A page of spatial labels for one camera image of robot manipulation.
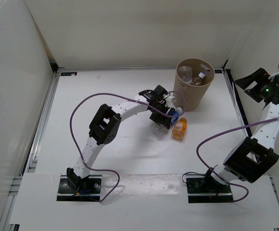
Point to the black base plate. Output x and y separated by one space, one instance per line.
201 189
90 191

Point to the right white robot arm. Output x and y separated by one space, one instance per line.
255 155

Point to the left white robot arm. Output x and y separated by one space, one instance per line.
106 122

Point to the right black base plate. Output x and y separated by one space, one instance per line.
201 189

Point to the left aluminium frame rail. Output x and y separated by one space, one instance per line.
33 154

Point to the clear bottle white label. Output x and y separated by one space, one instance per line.
185 73

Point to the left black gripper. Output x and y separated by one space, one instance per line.
162 119

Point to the brown round bin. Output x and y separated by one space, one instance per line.
189 96

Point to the blue sticker label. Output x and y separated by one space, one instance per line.
68 74

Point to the orange plastic bottle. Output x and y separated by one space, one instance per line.
179 129

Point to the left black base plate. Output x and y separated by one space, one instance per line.
90 191

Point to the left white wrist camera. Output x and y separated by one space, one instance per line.
171 100

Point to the right black frame rail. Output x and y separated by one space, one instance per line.
235 97

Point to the clear plastic bottle white cap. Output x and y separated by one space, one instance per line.
198 80

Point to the blue label plastic bottle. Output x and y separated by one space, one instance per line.
163 123

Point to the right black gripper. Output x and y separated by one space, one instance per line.
259 74

